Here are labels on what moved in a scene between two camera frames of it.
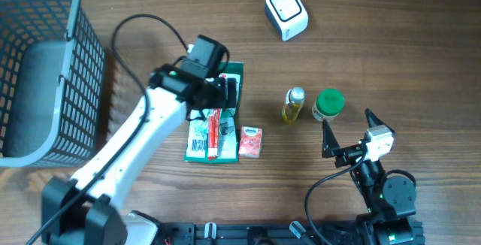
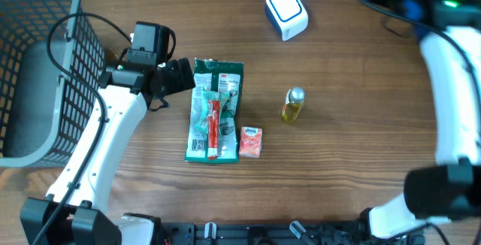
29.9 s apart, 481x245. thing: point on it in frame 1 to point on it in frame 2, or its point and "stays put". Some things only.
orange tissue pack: x=250 y=143 stays put
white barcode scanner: x=286 y=12 stays put
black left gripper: x=224 y=98 to x=181 y=75
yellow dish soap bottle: x=293 y=104 stays put
